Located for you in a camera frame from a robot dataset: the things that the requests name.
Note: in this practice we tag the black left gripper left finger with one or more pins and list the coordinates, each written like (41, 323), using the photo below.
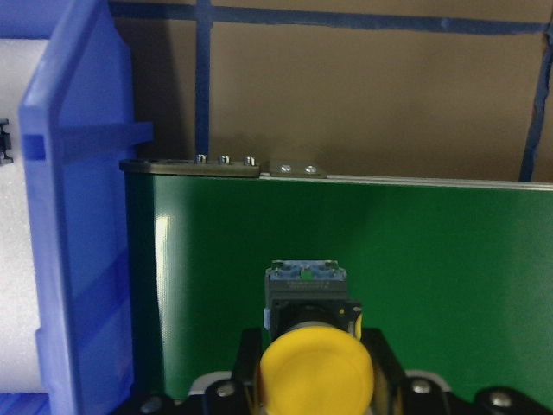
(246, 369)

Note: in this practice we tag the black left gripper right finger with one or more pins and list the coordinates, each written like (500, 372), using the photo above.
(388, 372)

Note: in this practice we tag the yellow push button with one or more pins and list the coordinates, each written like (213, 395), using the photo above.
(316, 362)

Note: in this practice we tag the green conveyor belt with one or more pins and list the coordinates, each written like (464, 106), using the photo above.
(457, 274)

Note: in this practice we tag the white foam pad left bin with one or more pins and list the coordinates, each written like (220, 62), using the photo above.
(20, 372)

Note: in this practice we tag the blue bin left side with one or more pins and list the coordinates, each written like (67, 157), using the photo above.
(77, 123)

